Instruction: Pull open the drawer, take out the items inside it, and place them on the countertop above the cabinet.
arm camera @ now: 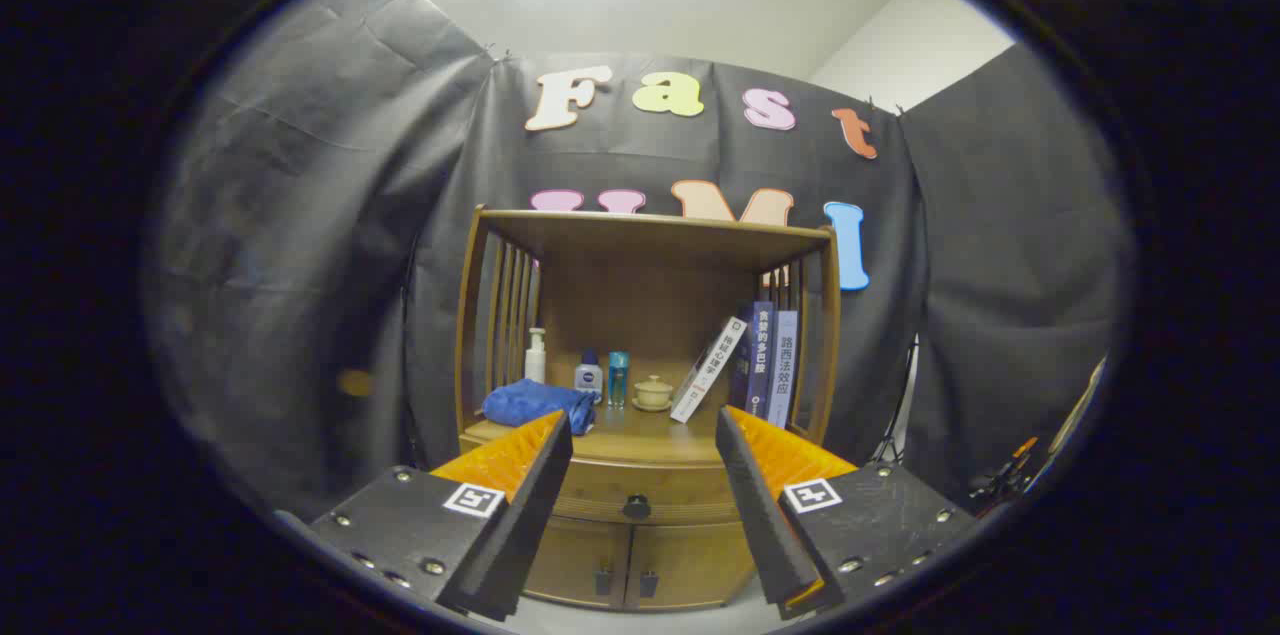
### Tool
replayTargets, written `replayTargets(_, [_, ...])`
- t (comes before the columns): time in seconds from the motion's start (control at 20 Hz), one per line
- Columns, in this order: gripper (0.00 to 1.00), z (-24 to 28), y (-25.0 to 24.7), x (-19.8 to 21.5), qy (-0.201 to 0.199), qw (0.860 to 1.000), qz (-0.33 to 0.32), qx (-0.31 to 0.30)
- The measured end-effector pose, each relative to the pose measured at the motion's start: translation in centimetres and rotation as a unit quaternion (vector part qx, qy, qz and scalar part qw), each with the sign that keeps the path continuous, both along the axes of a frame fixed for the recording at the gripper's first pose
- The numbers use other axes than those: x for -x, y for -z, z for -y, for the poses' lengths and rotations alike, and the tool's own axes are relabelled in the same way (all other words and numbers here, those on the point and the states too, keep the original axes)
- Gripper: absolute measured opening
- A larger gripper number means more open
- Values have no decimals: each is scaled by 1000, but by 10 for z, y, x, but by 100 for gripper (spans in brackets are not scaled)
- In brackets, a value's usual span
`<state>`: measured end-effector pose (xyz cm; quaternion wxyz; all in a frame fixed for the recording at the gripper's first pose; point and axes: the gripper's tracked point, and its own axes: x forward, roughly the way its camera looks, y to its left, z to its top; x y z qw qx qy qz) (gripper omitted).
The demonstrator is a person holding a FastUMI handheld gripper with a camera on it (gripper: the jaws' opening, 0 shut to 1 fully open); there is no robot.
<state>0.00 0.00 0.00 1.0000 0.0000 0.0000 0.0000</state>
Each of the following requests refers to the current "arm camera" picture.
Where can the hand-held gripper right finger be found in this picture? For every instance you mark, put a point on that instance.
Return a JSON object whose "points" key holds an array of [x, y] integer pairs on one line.
{"points": [[765, 515]]}

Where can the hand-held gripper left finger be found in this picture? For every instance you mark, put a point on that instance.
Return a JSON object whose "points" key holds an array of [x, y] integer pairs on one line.
{"points": [[530, 515]]}

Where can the black drawer knob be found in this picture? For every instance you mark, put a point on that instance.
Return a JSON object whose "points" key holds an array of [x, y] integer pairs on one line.
{"points": [[636, 506]]}

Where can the wooden cabinet door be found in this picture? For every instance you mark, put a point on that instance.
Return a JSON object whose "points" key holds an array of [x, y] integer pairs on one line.
{"points": [[575, 560], [690, 565]]}

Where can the wooden countertop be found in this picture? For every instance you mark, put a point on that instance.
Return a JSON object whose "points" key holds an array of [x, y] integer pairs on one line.
{"points": [[640, 435]]}

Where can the wooden cabinet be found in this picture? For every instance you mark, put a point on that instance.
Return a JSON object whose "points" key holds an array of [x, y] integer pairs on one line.
{"points": [[620, 295]]}

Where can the blue folded towel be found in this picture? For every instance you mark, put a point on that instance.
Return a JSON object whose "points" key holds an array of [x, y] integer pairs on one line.
{"points": [[530, 403]]}

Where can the black tripod stand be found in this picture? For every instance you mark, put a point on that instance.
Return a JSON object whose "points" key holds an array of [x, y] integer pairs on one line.
{"points": [[885, 450]]}

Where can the white bottle with blue cap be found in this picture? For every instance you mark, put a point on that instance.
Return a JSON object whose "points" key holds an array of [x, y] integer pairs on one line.
{"points": [[588, 378]]}

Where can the white pump bottle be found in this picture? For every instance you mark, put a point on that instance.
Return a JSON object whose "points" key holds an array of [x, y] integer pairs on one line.
{"points": [[536, 365]]}

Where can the light purple book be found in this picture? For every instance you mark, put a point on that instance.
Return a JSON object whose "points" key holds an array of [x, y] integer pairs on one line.
{"points": [[783, 365]]}

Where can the white book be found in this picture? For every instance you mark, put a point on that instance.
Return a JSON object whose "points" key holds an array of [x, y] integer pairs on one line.
{"points": [[708, 370]]}

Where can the dark blue book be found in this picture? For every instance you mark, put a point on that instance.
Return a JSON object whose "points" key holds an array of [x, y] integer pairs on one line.
{"points": [[757, 355]]}

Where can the clear blue bottle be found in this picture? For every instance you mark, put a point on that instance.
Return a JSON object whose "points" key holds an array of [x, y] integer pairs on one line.
{"points": [[619, 380]]}

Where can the beige lidded teacup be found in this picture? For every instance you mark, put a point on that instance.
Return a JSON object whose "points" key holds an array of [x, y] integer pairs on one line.
{"points": [[653, 393]]}

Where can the black device with orange part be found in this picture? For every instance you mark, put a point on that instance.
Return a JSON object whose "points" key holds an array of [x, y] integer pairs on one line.
{"points": [[1000, 485]]}

